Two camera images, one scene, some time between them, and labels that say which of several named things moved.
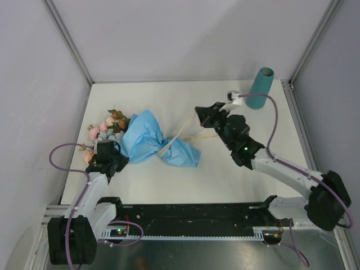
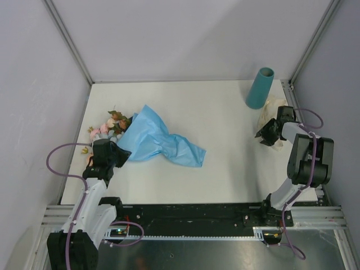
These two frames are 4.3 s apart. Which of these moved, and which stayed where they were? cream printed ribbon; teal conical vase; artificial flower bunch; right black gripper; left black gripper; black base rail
Moved: right black gripper; cream printed ribbon
Stayed: black base rail; left black gripper; artificial flower bunch; teal conical vase
